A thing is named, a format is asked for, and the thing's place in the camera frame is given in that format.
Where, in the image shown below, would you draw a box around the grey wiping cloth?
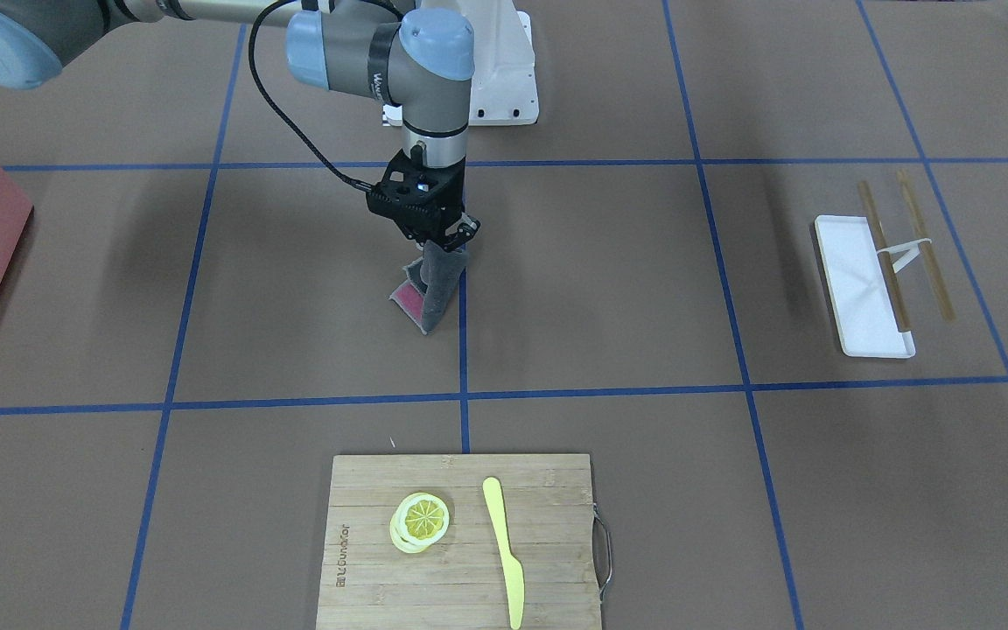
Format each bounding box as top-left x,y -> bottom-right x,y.
388,241 -> 471,335

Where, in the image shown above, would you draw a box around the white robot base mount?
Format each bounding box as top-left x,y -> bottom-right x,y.
413,1 -> 540,127

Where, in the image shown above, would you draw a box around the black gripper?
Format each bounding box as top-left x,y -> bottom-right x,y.
367,149 -> 480,254

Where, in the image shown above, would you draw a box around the white rack connector strap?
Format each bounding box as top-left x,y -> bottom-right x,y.
877,238 -> 934,272

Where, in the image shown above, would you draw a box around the yellow plastic knife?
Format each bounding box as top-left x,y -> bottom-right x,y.
481,476 -> 527,629

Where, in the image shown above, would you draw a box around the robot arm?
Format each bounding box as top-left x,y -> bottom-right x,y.
0,1 -> 480,254

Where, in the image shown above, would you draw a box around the bamboo cutting board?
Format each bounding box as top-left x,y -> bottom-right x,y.
316,454 -> 604,629

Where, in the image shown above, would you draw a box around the white rectangular tray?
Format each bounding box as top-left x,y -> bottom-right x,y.
815,214 -> 920,360

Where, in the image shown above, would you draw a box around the yellow lemon slices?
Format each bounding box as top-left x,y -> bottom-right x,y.
388,492 -> 451,554

